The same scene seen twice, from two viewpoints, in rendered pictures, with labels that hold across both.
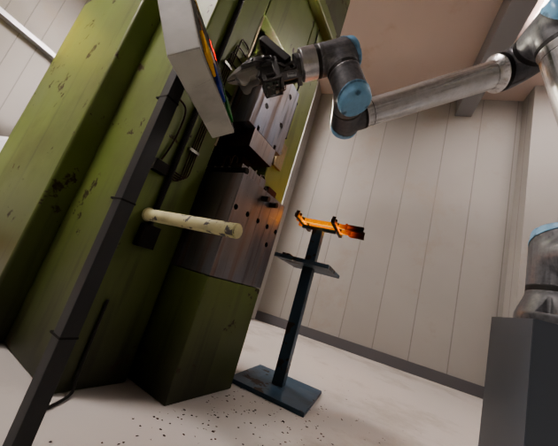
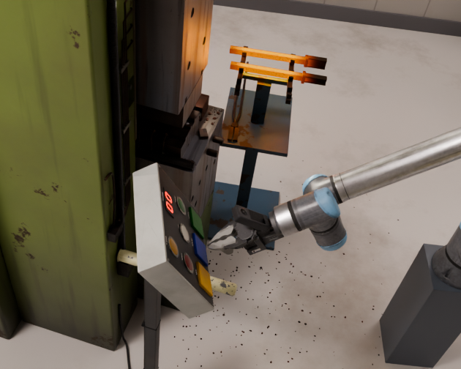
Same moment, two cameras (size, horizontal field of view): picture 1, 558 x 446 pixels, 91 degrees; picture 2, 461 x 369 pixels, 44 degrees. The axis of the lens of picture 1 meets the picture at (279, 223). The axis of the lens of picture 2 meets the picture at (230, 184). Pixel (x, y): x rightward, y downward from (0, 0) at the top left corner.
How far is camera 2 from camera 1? 1.96 m
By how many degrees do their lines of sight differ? 63
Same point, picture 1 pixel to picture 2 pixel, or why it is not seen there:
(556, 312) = (450, 278)
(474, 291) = not seen: outside the picture
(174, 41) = (191, 310)
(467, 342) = not seen: outside the picture
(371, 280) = not seen: outside the picture
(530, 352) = (426, 300)
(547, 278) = (456, 259)
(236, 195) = (190, 193)
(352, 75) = (331, 242)
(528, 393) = (418, 312)
